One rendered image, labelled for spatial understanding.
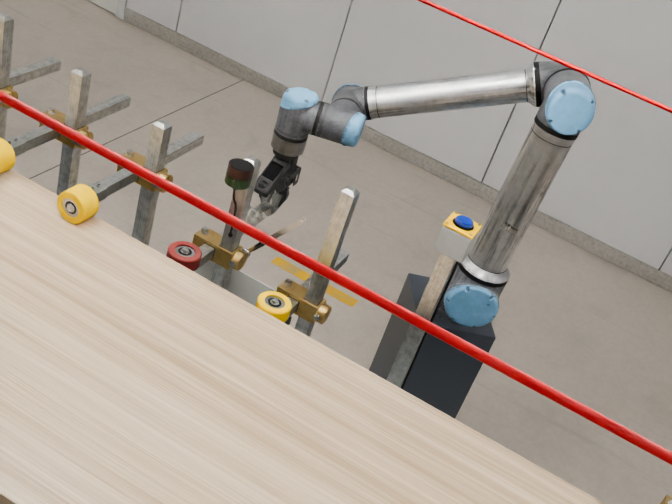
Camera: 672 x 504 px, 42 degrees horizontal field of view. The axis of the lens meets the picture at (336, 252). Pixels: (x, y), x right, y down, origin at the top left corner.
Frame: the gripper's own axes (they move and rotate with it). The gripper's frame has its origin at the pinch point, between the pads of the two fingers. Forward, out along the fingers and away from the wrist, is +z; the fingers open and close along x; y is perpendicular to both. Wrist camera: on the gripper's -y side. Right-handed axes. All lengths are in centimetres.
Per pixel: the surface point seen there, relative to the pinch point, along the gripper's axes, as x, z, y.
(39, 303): 10, -10, -79
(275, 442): -47, -10, -77
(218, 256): -3.2, -3.0, -29.8
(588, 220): -75, 76, 230
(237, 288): -8.3, 7.0, -25.5
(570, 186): -59, 63, 230
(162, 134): 19.2, -26.6, -28.3
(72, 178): 44, -1, -28
